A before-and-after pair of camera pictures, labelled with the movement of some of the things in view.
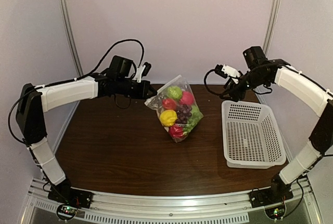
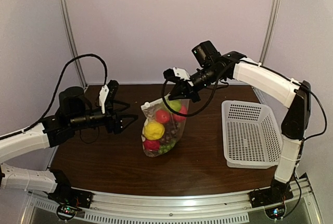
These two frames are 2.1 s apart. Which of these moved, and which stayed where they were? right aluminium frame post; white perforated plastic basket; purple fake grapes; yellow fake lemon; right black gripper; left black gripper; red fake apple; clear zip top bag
Moved: red fake apple; clear zip top bag; yellow fake lemon; right black gripper; left black gripper; purple fake grapes
Stayed: right aluminium frame post; white perforated plastic basket
